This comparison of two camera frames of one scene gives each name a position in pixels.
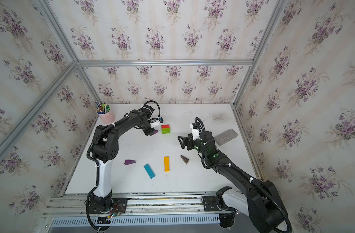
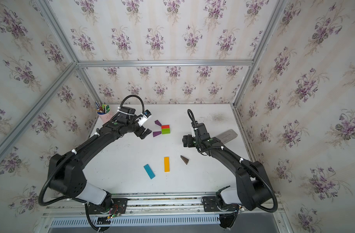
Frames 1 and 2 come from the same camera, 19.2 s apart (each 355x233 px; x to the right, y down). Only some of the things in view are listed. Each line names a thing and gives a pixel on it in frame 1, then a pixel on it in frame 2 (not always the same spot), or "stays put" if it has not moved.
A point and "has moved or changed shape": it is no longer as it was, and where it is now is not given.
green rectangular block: [165, 130] stays put
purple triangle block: [128, 162] has moved or changed shape
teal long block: [149, 171] stays put
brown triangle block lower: [185, 159] stays put
